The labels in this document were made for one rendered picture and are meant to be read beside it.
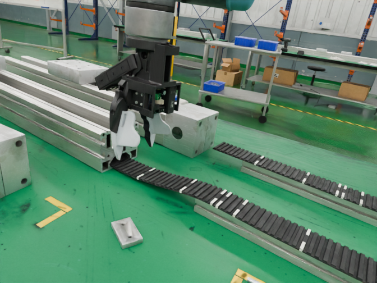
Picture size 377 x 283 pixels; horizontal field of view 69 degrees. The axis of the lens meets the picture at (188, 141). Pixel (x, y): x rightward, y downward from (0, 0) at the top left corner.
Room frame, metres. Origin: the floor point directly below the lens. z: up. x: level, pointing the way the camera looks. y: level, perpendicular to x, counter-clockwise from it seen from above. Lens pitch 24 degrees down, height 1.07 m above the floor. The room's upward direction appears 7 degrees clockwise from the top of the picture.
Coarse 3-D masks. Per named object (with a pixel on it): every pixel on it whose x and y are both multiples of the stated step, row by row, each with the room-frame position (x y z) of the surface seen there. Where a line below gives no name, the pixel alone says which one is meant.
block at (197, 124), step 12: (180, 108) 0.65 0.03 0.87; (192, 108) 0.66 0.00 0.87; (204, 108) 0.67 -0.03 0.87; (168, 120) 0.62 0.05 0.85; (180, 120) 0.60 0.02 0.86; (192, 120) 0.58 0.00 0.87; (204, 120) 0.60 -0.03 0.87; (216, 120) 0.65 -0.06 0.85; (180, 132) 0.60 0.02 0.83; (192, 132) 0.58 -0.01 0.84; (204, 132) 0.61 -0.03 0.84; (168, 144) 0.61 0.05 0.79; (180, 144) 0.60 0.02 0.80; (192, 144) 0.58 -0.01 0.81; (204, 144) 0.62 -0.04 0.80; (192, 156) 0.58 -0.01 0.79
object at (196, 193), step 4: (204, 184) 0.42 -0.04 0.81; (208, 184) 0.42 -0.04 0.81; (196, 188) 0.40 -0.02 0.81; (200, 188) 0.40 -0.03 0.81; (204, 188) 0.40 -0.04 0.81; (208, 188) 0.41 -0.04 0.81; (192, 192) 0.39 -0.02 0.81; (196, 192) 0.39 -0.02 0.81; (200, 192) 0.39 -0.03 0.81; (204, 192) 0.39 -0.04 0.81; (192, 196) 0.38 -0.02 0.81; (196, 196) 0.38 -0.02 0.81
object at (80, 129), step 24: (0, 72) 0.81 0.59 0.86; (0, 96) 0.66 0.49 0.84; (24, 96) 0.61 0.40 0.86; (48, 96) 0.67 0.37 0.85; (24, 120) 0.61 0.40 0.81; (48, 120) 0.55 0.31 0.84; (72, 120) 0.51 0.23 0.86; (96, 120) 0.58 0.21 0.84; (72, 144) 0.51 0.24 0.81; (96, 144) 0.47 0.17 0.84; (96, 168) 0.47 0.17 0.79
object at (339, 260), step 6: (336, 246) 0.30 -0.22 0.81; (342, 246) 0.31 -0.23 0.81; (336, 252) 0.29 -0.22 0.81; (342, 252) 0.29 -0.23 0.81; (348, 252) 0.29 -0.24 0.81; (330, 258) 0.28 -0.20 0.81; (336, 258) 0.28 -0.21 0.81; (342, 258) 0.28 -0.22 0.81; (330, 264) 0.27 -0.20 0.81; (336, 264) 0.27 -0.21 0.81; (342, 264) 0.27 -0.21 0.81; (342, 270) 0.26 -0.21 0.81
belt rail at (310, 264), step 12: (204, 204) 0.37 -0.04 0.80; (204, 216) 0.37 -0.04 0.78; (216, 216) 0.36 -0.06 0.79; (228, 216) 0.35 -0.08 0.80; (228, 228) 0.35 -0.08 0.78; (240, 228) 0.34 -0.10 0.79; (252, 228) 0.33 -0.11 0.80; (252, 240) 0.33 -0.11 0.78; (264, 240) 0.32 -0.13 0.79; (276, 240) 0.31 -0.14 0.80; (276, 252) 0.31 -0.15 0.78; (288, 252) 0.30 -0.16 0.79; (300, 252) 0.29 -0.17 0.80; (300, 264) 0.29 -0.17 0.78; (312, 264) 0.29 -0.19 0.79; (324, 264) 0.27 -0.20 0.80; (324, 276) 0.27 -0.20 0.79; (336, 276) 0.27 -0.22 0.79; (348, 276) 0.26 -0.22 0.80
